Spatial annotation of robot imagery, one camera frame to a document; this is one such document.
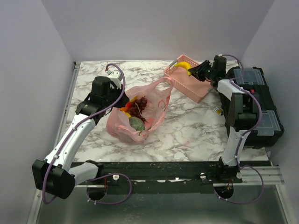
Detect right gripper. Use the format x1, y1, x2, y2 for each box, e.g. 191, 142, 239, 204
188, 61, 215, 83

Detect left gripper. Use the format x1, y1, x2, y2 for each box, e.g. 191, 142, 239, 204
104, 84, 130, 109

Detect yellow fake banana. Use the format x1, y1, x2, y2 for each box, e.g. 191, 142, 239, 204
174, 62, 192, 76

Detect pink plastic bag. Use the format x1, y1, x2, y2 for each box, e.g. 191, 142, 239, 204
106, 77, 173, 144

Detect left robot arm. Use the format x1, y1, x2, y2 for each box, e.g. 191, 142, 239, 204
32, 74, 129, 199

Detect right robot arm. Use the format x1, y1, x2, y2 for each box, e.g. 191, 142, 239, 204
187, 55, 262, 167

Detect dark red fake grapes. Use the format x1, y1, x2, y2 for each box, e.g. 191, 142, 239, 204
136, 96, 148, 123

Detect green fake melon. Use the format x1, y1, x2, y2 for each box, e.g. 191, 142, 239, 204
128, 117, 145, 132

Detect pink perforated plastic basket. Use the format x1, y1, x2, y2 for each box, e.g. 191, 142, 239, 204
164, 55, 212, 103

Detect small yellow black object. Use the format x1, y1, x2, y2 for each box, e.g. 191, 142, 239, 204
214, 107, 224, 116

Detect black plastic toolbox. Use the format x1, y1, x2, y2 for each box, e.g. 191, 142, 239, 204
219, 66, 285, 149

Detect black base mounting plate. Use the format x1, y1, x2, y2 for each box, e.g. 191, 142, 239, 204
81, 161, 241, 195

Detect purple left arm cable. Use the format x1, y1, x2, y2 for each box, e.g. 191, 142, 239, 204
43, 63, 133, 206

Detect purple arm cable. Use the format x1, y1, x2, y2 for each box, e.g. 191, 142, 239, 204
214, 54, 264, 205
43, 63, 133, 206

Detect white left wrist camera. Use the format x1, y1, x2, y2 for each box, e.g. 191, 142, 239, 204
106, 69, 122, 82

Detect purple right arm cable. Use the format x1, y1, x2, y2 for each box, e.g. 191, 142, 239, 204
214, 54, 264, 205

